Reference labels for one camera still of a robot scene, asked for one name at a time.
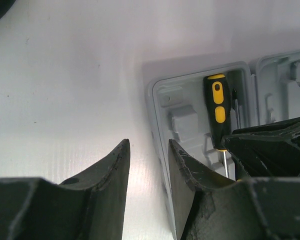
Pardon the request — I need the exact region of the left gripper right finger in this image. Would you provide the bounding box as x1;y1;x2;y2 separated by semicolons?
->
168;139;300;240

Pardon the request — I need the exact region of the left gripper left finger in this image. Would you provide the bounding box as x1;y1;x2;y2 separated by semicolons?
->
0;139;130;240

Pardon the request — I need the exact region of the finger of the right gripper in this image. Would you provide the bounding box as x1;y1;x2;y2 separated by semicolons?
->
222;117;300;177

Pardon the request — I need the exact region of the grey plastic tool case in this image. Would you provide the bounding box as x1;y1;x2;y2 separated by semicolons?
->
146;50;300;240

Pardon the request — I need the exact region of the black yellow screwdriver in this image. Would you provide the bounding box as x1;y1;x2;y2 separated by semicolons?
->
232;88;241;129
203;73;232;178

